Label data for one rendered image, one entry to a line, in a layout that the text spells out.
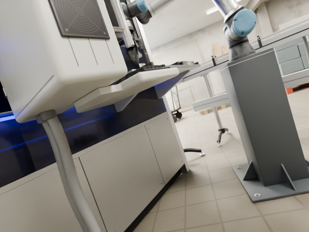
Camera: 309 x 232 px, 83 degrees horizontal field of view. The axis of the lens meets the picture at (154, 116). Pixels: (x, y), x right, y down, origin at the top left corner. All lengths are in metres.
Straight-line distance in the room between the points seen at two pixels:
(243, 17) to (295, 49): 3.52
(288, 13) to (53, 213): 10.22
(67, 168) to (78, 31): 0.44
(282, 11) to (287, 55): 5.86
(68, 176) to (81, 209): 0.12
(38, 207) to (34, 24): 0.69
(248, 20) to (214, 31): 8.22
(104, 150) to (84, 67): 0.70
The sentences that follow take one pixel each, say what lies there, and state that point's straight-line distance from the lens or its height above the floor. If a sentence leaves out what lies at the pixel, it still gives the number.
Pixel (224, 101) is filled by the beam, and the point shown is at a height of 0.47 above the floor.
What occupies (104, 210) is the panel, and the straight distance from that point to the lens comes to 1.07.
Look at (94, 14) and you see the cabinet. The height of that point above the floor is 0.95.
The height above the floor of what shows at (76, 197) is 0.49.
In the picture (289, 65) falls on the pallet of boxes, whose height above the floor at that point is 0.54.
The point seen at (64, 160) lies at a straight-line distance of 0.68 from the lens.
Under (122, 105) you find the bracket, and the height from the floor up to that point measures 0.76.
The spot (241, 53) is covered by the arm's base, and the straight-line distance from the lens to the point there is 1.21.
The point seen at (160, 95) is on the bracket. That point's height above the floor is 0.76.
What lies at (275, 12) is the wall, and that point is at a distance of 10.14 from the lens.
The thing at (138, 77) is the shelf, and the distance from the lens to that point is 0.50.
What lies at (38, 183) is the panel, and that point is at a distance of 0.90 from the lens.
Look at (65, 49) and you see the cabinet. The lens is 0.41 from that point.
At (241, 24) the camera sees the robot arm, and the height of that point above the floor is 0.94.
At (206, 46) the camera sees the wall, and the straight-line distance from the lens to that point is 9.13.
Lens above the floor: 0.71
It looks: 4 degrees down
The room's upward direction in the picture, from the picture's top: 19 degrees counter-clockwise
